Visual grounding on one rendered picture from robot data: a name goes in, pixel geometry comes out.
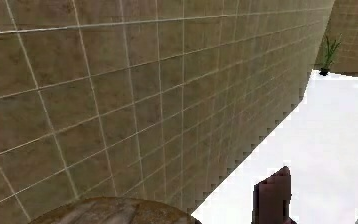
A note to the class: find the dark brown rounded block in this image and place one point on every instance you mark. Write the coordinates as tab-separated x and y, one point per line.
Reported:
272	198

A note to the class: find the green house plant black pot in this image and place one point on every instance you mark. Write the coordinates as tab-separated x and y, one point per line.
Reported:
329	55

